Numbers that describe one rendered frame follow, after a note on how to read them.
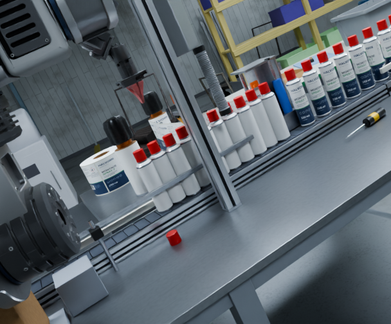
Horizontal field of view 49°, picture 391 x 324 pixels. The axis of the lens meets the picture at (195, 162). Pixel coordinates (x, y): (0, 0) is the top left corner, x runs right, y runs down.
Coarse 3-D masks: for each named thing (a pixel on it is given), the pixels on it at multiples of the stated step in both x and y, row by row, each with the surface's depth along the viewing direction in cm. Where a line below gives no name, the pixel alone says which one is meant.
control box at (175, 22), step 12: (156, 0) 110; (168, 0) 110; (180, 0) 125; (168, 12) 111; (180, 12) 118; (168, 24) 112; (180, 24) 113; (168, 36) 113; (180, 36) 112; (192, 36) 123; (180, 48) 113; (192, 48) 117
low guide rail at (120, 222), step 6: (144, 204) 135; (150, 204) 136; (138, 210) 134; (144, 210) 135; (126, 216) 133; (132, 216) 134; (114, 222) 132; (120, 222) 132; (126, 222) 133; (102, 228) 131; (108, 228) 131; (114, 228) 132; (84, 240) 128; (90, 240) 129; (84, 246) 129
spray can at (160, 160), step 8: (152, 144) 130; (152, 152) 130; (160, 152) 131; (152, 160) 131; (160, 160) 130; (168, 160) 132; (160, 168) 131; (168, 168) 131; (160, 176) 132; (168, 176) 132; (176, 176) 134; (176, 184) 133; (168, 192) 134; (176, 192) 133; (184, 192) 135; (176, 200) 134
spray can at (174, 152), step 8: (168, 136) 130; (168, 144) 131; (176, 144) 132; (168, 152) 131; (176, 152) 131; (184, 152) 134; (176, 160) 131; (184, 160) 132; (176, 168) 132; (184, 168) 132; (192, 176) 134; (184, 184) 134; (192, 184) 134; (192, 192) 134
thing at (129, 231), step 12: (360, 96) 156; (336, 108) 156; (300, 132) 147; (240, 168) 139; (180, 204) 132; (156, 216) 132; (132, 228) 131; (108, 240) 130; (120, 240) 126; (84, 252) 129; (96, 252) 125; (48, 276) 124; (36, 288) 120
